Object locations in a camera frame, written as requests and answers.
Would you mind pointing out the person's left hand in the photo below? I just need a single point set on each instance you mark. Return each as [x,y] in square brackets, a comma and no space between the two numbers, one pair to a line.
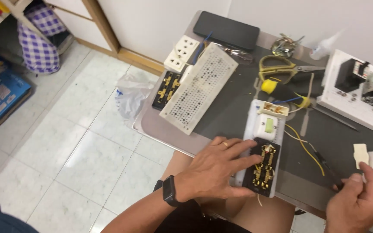
[206,171]

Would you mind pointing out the person's right hand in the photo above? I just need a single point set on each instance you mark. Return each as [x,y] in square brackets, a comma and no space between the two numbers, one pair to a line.
[355,207]

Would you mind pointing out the thin black screwdriver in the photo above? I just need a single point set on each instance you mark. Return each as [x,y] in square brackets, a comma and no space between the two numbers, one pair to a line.
[324,163]

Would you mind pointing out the black socket base brass contacts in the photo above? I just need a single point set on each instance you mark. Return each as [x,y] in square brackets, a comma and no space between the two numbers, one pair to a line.
[265,171]
[165,91]

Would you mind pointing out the black smartwatch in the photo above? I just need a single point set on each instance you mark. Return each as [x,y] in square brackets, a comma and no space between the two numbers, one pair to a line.
[169,191]

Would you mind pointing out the person's black shorts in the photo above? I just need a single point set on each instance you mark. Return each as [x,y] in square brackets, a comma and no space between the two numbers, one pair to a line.
[189,220]

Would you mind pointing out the small cream plate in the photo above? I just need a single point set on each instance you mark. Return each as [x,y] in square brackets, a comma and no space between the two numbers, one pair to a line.
[361,155]

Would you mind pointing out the dark grey table mat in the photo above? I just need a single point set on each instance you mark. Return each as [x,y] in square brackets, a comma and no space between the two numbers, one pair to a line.
[228,113]

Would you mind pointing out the person's leg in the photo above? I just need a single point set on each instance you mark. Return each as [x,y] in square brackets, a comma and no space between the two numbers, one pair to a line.
[267,216]

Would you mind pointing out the white perforated board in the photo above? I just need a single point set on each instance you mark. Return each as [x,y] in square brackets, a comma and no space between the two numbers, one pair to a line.
[199,87]

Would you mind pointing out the cream terminal block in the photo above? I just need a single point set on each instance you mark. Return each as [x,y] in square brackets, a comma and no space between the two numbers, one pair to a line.
[273,108]

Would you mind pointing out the white plastic bag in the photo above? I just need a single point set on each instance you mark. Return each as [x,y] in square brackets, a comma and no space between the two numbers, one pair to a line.
[133,95]

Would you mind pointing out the yellow black screwdriver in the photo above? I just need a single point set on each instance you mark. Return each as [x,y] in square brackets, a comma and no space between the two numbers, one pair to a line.
[280,91]

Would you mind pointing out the white panel with black breakers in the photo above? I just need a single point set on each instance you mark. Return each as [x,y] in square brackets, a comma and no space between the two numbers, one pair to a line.
[351,97]

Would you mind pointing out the white triple socket cover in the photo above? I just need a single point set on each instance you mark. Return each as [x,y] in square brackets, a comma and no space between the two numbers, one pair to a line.
[181,53]

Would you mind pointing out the black phone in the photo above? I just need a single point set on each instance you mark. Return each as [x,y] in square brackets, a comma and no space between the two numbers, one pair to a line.
[227,30]

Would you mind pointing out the white glue bottle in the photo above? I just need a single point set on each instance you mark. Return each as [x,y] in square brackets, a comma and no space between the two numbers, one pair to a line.
[322,49]

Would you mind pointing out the purple checkered cloth bag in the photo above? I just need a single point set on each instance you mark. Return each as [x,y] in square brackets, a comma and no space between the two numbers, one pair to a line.
[39,48]

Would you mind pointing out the dark blue cloth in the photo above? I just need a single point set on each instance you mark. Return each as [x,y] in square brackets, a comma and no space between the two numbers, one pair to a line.
[2,221]

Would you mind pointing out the white switch green rocker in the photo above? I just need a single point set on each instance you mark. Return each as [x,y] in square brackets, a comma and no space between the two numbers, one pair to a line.
[265,127]

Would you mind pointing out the wooden cabinet frame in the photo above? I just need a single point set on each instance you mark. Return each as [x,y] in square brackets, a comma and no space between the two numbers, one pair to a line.
[105,29]

